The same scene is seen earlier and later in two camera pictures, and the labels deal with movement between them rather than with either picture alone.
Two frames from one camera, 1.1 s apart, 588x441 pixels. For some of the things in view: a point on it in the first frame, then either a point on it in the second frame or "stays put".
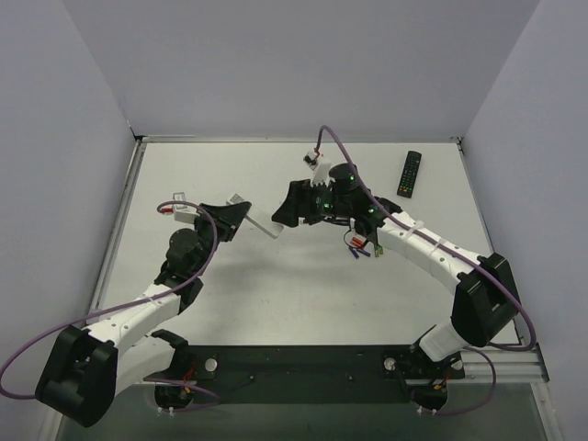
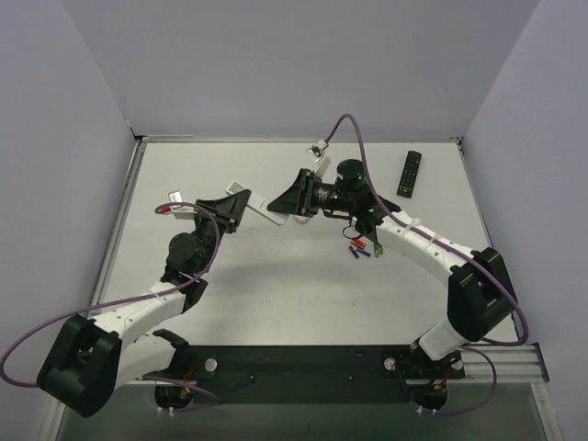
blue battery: (355, 253) stays put
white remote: (264, 220) -> (264, 194)
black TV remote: (409, 173) stays put
